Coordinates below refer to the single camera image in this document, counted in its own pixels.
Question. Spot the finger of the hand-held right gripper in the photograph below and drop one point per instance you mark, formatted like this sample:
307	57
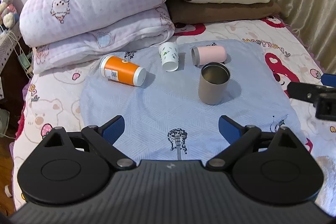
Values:
302	91
329	80

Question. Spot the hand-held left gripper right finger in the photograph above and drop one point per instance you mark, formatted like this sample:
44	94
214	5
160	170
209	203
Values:
229	127

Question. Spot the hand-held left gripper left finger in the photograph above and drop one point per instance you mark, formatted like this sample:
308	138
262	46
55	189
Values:
114	127

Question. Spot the orange cup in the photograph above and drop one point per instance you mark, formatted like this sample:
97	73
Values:
122	70

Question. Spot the pink cup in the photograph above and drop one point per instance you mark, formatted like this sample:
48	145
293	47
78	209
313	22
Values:
211	54

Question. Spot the white printed paper cup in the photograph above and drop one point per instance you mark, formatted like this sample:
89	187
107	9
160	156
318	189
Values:
169	57

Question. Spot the grey metal cup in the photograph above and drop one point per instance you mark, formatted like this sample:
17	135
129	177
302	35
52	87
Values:
213	87

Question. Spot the blue guitar print cloth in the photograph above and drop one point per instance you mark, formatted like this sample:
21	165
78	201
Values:
157	113

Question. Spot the brown folded blanket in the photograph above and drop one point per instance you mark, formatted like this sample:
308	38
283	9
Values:
223	12

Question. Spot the pink checked folded quilt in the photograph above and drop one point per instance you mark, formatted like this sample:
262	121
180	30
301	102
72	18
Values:
99	3

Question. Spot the white perforated stand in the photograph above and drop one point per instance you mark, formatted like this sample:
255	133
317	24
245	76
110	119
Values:
9	41

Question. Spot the grey plush toy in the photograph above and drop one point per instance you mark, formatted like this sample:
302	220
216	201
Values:
7	7

